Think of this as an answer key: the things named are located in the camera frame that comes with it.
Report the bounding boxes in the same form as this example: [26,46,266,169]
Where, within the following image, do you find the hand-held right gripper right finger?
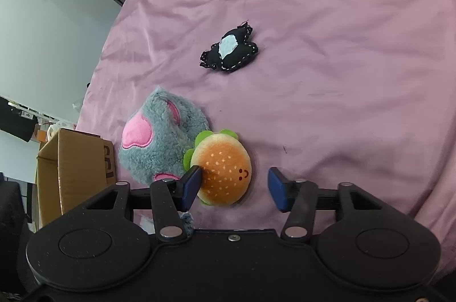
[268,167,409,243]

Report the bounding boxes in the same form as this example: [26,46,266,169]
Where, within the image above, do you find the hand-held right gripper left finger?
[63,166,203,243]

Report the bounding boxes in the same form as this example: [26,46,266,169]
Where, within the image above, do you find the hamburger plush toy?
[183,129,252,207]

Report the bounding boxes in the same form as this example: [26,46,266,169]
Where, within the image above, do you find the grey and pink plush toy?
[117,86,211,187]

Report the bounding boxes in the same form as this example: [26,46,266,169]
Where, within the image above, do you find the black and white plush toy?
[199,21,258,73]

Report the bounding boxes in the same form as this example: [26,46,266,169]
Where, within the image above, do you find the pink bed sheet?
[76,0,456,242]

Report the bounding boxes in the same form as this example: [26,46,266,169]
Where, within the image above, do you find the cardboard box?
[36,128,115,229]

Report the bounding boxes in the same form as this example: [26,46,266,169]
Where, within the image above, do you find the black hanging garment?
[0,97,38,143]

